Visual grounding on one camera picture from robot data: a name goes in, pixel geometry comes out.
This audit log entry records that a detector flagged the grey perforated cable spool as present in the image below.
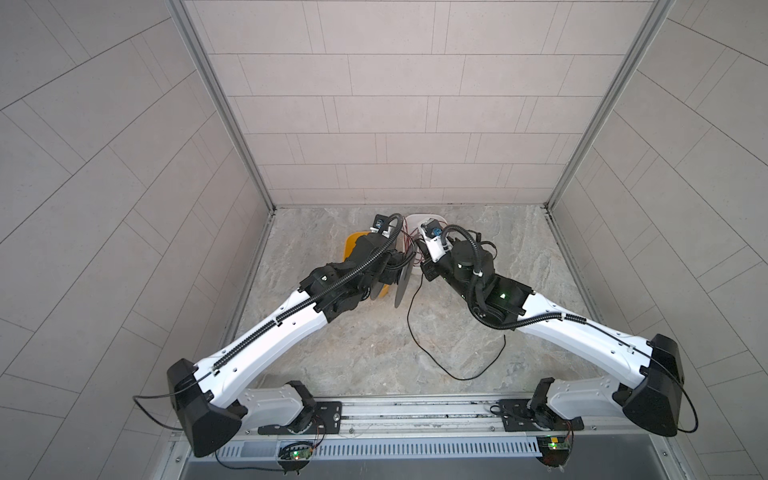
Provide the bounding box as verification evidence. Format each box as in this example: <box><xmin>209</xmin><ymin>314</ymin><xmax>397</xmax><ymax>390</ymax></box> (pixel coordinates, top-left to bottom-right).
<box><xmin>370</xmin><ymin>262</ymin><xmax>413</xmax><ymax>309</ymax></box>

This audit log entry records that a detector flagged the black cable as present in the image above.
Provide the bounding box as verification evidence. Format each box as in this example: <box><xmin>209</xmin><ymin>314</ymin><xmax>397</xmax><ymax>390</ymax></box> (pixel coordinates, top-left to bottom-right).
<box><xmin>405</xmin><ymin>272</ymin><xmax>508</xmax><ymax>382</ymax></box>

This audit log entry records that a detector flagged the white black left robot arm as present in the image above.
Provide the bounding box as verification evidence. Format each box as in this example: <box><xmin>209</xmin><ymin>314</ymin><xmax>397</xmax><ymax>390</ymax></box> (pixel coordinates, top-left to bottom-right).
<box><xmin>167</xmin><ymin>213</ymin><xmax>407</xmax><ymax>458</ymax></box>

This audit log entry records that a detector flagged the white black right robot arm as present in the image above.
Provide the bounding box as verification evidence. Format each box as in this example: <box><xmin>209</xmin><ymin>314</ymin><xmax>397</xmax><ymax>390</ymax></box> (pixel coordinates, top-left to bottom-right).
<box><xmin>417</xmin><ymin>237</ymin><xmax>688</xmax><ymax>437</ymax></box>

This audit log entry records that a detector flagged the yellow plastic tray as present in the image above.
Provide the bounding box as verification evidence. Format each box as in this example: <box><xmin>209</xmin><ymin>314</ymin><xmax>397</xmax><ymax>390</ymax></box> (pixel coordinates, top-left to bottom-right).
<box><xmin>344</xmin><ymin>231</ymin><xmax>389</xmax><ymax>300</ymax></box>

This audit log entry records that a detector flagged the white plastic tray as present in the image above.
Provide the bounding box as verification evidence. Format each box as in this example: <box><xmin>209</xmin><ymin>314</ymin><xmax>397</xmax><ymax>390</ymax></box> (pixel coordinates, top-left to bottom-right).
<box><xmin>403</xmin><ymin>213</ymin><xmax>448</xmax><ymax>239</ymax></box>

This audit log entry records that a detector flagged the right circuit board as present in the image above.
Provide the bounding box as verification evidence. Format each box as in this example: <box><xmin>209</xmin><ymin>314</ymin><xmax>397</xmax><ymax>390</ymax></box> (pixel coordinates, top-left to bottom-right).
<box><xmin>536</xmin><ymin>436</ymin><xmax>572</xmax><ymax>468</ymax></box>

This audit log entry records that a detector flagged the circuit board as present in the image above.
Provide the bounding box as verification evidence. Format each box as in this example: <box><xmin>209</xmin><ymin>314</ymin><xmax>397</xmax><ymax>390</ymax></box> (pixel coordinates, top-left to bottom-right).
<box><xmin>536</xmin><ymin>436</ymin><xmax>572</xmax><ymax>468</ymax></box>
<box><xmin>278</xmin><ymin>441</ymin><xmax>315</xmax><ymax>461</ymax></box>

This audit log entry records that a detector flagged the left circuit board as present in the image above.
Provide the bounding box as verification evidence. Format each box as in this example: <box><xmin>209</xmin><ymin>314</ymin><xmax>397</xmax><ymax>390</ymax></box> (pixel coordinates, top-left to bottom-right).
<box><xmin>278</xmin><ymin>441</ymin><xmax>315</xmax><ymax>461</ymax></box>

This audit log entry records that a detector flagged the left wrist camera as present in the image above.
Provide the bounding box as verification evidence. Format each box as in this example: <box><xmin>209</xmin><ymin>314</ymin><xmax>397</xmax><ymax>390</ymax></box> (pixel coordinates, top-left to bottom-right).
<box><xmin>370</xmin><ymin>214</ymin><xmax>391</xmax><ymax>236</ymax></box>

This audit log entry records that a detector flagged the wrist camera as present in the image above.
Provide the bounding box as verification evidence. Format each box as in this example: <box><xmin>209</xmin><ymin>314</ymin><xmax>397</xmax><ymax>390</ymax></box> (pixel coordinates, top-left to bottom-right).
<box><xmin>419</xmin><ymin>218</ymin><xmax>452</xmax><ymax>263</ymax></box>
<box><xmin>370</xmin><ymin>214</ymin><xmax>391</xmax><ymax>236</ymax></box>

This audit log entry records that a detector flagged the red cable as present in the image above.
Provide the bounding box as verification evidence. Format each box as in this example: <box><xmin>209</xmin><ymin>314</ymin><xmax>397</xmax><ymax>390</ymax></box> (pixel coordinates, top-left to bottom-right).
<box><xmin>400</xmin><ymin>218</ymin><xmax>433</xmax><ymax>265</ymax></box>

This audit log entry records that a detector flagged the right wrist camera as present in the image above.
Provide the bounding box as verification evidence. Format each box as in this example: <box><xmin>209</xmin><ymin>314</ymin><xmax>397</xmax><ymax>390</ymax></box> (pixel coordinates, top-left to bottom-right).
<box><xmin>419</xmin><ymin>218</ymin><xmax>452</xmax><ymax>263</ymax></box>

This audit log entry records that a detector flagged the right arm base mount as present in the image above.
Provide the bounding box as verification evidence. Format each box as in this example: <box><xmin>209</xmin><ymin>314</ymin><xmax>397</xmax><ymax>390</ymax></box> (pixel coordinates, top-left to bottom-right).
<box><xmin>489</xmin><ymin>399</ymin><xmax>584</xmax><ymax>432</ymax></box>

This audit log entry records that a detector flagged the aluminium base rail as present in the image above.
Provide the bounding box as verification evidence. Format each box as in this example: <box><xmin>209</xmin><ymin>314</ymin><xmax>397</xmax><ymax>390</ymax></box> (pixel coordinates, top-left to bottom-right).
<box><xmin>233</xmin><ymin>389</ymin><xmax>647</xmax><ymax>438</ymax></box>

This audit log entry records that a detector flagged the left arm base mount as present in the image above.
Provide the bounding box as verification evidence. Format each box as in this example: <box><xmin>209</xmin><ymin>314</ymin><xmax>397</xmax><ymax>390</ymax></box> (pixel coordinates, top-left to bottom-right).
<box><xmin>257</xmin><ymin>401</ymin><xmax>343</xmax><ymax>436</ymax></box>

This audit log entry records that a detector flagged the aluminium corner post right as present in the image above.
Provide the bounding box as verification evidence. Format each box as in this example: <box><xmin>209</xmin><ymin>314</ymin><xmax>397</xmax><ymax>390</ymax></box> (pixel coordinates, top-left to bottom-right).
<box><xmin>544</xmin><ymin>0</ymin><xmax>676</xmax><ymax>213</ymax></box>

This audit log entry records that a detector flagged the aluminium corner post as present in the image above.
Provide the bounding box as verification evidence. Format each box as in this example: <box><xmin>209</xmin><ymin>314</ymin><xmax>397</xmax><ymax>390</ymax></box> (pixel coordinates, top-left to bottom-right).
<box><xmin>165</xmin><ymin>0</ymin><xmax>277</xmax><ymax>215</ymax></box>
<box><xmin>544</xmin><ymin>0</ymin><xmax>676</xmax><ymax>213</ymax></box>

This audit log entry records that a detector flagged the aluminium corner post left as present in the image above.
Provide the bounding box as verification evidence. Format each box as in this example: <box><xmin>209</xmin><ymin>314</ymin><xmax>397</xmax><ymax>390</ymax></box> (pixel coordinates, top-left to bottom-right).
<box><xmin>165</xmin><ymin>0</ymin><xmax>277</xmax><ymax>215</ymax></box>

